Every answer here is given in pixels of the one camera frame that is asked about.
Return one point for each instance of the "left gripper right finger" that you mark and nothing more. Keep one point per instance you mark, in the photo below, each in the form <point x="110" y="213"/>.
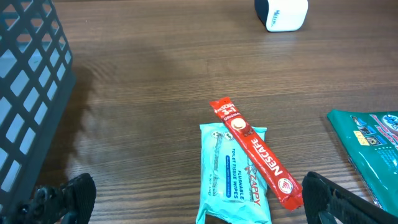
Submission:
<point x="325" y="202"/>

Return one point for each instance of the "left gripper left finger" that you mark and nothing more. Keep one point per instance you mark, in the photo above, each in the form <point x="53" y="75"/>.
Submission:
<point x="72" y="202"/>

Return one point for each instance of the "red snack stick packet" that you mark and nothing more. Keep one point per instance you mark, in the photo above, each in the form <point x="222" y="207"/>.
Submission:
<point x="282" y="183"/>

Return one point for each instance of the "green 3M gloves package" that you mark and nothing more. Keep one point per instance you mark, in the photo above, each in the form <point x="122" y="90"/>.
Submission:
<point x="370" y="141"/>

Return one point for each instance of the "white teal wipes pack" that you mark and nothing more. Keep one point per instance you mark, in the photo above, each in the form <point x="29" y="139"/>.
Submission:
<point x="231" y="188"/>

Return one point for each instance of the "white barcode scanner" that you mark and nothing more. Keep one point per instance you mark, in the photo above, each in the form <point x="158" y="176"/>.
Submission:
<point x="281" y="15"/>

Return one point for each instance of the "grey plastic mesh basket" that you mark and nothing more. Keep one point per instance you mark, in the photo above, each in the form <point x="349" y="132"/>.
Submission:
<point x="36" y="83"/>

